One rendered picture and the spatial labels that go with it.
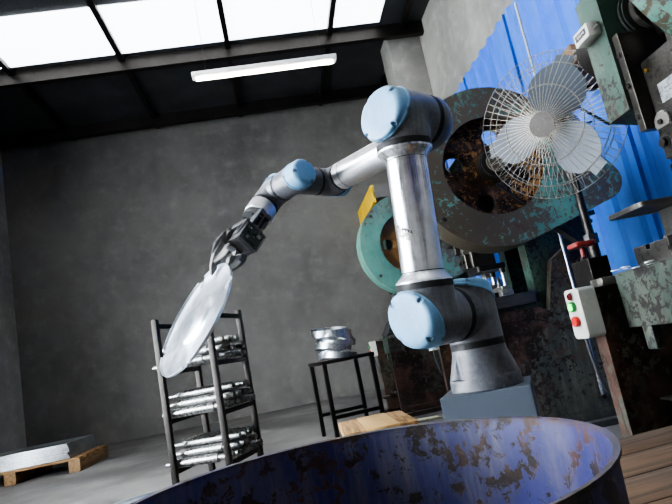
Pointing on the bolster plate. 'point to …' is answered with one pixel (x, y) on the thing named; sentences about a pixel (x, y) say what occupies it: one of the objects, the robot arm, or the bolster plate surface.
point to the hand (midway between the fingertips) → (214, 273)
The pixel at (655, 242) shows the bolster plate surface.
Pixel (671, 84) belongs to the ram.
